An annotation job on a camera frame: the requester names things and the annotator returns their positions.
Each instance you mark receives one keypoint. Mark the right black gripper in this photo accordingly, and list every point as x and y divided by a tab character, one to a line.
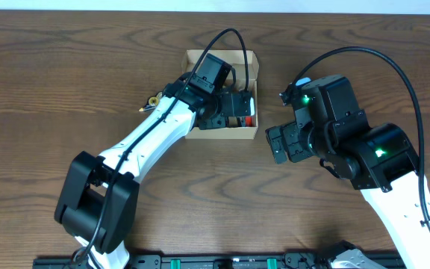
291	134

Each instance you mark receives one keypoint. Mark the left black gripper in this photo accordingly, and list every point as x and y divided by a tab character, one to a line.
216	122

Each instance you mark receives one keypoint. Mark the red stapler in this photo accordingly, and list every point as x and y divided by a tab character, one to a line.
247	121

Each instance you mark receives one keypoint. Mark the correction tape dispenser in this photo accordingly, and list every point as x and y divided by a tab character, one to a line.
152	102

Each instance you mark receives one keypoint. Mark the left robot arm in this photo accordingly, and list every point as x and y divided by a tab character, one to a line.
98	200

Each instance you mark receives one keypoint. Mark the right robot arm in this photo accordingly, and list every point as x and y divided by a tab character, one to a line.
379	162

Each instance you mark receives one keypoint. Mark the open brown cardboard box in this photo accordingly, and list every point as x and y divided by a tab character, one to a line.
235	58

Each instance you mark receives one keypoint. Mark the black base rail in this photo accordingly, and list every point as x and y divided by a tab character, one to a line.
287	260

